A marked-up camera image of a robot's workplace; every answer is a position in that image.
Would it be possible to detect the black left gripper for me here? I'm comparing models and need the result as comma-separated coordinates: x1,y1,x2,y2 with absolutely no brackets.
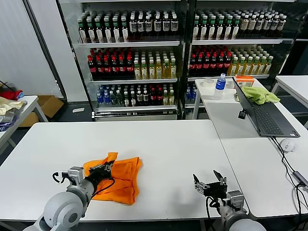
87,161,116,187

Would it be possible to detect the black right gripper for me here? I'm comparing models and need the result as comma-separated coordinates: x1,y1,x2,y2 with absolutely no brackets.
192,169,229,199

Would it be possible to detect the orange t-shirt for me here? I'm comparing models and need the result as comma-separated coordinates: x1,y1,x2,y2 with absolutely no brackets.
83,151,144,205

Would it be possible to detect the white side table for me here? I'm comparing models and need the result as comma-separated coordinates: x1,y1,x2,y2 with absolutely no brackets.
0,95,49,154
193,77,276,120
203,100,308,218
274,75,308,109

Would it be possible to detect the brown cardboard box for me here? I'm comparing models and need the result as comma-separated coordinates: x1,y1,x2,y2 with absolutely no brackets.
19,95,64,128

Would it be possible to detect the dark grey laptop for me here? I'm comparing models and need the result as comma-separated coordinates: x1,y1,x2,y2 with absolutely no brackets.
232,76,301,138

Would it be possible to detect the white computer mouse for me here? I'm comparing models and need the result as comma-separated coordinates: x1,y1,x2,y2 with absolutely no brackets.
280,138,296,153

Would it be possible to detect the grey usb hub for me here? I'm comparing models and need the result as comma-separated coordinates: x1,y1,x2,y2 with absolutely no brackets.
291,170,308,187

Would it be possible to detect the clear water bottle blue label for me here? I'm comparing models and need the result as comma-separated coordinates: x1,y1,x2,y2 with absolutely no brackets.
213,73,227,101

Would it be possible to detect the white tape roll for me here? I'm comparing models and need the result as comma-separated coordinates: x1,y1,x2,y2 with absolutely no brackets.
200,78,216,89

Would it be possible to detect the lime green cloth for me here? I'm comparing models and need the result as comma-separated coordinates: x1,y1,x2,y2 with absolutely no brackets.
237,86,281,105

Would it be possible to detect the orange-lid plastic container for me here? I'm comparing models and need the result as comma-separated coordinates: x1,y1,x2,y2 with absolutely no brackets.
234,75,255,88

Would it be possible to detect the blue striped cloth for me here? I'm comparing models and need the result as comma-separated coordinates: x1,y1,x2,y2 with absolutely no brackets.
0,121,14,132

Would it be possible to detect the grey cloth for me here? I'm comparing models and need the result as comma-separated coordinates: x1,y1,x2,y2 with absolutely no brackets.
0,109,21,123

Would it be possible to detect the beige cloth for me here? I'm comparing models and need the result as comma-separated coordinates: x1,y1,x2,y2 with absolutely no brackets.
0,97,26,116

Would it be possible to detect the red cloth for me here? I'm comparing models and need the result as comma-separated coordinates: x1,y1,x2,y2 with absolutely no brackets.
0,90,24,101

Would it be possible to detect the glass beverage display cabinet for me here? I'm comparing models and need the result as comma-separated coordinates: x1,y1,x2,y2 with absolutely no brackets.
186,0,299,120
56,0,189,121

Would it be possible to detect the green-cap dark drink bottle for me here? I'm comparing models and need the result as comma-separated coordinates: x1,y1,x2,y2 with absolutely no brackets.
223,15,232,40
112,18,121,43
207,15,216,40
231,15,240,40
87,18,96,43
95,18,104,43
120,18,129,43
200,15,208,40
216,15,224,40
78,18,87,43
192,15,201,40
103,18,112,43

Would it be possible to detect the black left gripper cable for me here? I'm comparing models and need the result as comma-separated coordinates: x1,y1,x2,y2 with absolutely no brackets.
92,177,116,196

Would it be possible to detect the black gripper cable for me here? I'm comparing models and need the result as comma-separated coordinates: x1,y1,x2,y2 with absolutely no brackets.
205,195,221,220
92,177,116,196

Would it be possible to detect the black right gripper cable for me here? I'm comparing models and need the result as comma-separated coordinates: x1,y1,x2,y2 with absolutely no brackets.
205,195,221,220

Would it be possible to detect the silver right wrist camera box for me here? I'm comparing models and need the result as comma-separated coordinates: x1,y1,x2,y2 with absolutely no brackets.
226,190,244,207

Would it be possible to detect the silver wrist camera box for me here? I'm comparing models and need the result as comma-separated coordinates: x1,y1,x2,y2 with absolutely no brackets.
226,190,244,207
67,166,85,186

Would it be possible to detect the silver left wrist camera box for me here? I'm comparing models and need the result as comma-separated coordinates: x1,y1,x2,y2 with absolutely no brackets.
67,166,85,186

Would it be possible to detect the black left camera cable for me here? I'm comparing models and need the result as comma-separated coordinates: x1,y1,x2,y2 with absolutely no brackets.
52,171,69,185

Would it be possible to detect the black laptop cable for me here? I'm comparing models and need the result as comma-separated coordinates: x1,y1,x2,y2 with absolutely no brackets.
270,136,298,175

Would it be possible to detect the black hub cable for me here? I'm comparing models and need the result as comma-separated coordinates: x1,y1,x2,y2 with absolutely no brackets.
292,181,308,231

